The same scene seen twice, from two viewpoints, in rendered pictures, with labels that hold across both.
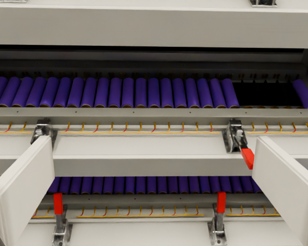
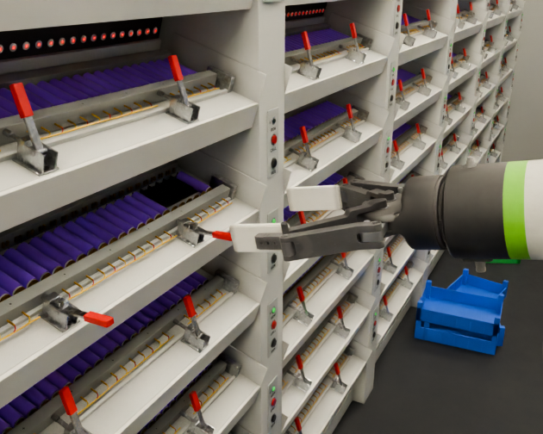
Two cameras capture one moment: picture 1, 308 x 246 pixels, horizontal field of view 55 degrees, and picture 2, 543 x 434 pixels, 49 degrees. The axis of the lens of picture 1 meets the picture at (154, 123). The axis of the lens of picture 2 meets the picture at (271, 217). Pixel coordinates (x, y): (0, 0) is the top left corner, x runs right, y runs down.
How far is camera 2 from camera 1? 0.61 m
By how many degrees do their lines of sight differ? 54
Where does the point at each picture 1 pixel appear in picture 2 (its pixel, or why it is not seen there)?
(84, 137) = (86, 295)
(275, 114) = (198, 203)
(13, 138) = (24, 335)
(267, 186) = (306, 205)
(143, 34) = (134, 167)
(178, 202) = (150, 337)
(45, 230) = not seen: outside the picture
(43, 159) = (246, 231)
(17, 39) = (49, 207)
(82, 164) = not seen: hidden behind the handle
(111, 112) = (94, 259)
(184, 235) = (174, 361)
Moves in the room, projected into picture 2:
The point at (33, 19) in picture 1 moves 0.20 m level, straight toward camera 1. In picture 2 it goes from (67, 182) to (246, 191)
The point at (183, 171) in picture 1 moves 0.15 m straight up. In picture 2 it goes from (171, 282) to (164, 186)
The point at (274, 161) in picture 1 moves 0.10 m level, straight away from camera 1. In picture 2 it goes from (307, 191) to (263, 170)
